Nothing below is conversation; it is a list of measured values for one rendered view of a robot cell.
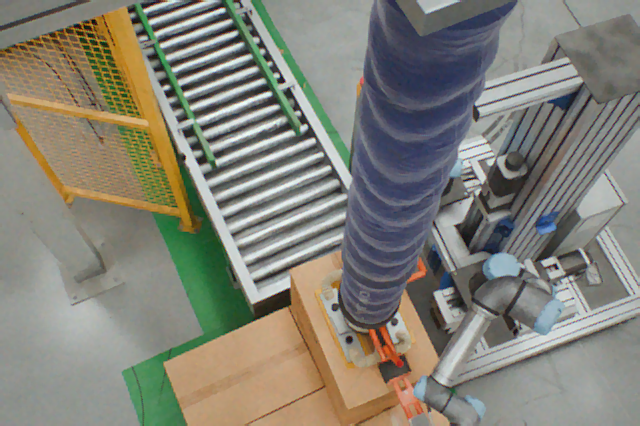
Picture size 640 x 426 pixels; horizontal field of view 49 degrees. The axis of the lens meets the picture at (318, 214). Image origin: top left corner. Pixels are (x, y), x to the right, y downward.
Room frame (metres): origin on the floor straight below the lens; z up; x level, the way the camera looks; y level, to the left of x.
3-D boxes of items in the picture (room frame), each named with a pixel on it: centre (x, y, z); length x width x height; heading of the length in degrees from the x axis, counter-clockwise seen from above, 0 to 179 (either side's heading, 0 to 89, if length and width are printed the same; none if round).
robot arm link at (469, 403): (0.41, -0.47, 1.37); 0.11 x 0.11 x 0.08; 59
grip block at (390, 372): (0.62, -0.30, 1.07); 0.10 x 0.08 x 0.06; 114
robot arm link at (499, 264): (0.95, -0.67, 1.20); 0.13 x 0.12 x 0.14; 59
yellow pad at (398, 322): (0.88, -0.28, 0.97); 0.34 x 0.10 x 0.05; 24
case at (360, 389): (0.84, -0.20, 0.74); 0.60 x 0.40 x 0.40; 24
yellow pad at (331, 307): (0.81, -0.11, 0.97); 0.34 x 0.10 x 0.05; 24
